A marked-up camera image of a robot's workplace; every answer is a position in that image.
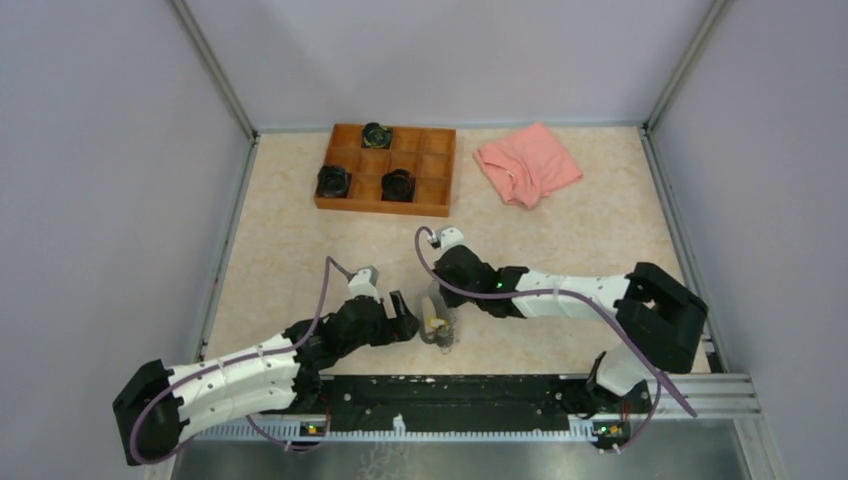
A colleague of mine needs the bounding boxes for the pink folded cloth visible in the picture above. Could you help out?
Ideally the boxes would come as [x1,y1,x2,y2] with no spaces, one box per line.
[472,122,583,209]

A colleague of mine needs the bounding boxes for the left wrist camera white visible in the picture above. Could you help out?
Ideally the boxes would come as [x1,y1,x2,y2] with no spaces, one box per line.
[347,266,380,302]

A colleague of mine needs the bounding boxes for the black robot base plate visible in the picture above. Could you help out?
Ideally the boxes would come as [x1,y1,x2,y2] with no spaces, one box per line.
[282,374,651,433]

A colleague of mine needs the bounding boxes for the black rolled belt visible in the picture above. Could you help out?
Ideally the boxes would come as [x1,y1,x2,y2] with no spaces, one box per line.
[316,165,352,198]
[360,122,393,149]
[380,169,416,202]

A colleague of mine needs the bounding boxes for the silver key yellow cap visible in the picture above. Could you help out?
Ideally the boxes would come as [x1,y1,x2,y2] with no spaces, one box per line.
[425,317,448,331]

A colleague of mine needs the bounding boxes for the black rolled belt middle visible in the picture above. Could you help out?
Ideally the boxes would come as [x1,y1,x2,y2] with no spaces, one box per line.
[380,169,416,202]

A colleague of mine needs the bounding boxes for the orange wooden compartment tray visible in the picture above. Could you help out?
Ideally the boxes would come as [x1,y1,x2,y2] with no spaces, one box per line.
[313,123,457,217]

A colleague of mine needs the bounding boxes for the aluminium frame rails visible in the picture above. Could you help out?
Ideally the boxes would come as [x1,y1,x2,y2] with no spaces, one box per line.
[168,1,785,479]

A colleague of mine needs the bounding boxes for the black rolled belt top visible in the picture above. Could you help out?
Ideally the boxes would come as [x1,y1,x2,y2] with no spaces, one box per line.
[360,122,393,149]

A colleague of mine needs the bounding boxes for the metal key holder plate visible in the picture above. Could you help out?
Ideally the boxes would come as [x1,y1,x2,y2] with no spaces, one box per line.
[418,281,457,354]

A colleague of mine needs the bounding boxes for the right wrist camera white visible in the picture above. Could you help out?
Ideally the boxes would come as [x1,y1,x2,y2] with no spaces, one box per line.
[428,226,465,251]

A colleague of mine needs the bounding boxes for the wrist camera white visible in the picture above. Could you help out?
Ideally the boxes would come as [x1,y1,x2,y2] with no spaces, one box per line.
[347,266,380,302]
[428,226,465,251]

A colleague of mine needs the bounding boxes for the black rolled belt left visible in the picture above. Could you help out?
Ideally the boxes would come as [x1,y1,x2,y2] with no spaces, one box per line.
[316,165,352,198]

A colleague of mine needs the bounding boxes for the white slotted cable duct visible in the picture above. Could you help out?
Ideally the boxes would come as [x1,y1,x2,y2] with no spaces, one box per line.
[194,415,597,443]

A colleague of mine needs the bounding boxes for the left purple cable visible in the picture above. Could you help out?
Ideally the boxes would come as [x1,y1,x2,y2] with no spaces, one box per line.
[127,256,356,465]

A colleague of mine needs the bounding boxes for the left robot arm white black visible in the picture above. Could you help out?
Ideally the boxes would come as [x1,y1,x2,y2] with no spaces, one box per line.
[112,291,420,466]

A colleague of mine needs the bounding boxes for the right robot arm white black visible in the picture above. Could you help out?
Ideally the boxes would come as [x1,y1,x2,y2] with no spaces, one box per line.
[428,245,709,417]

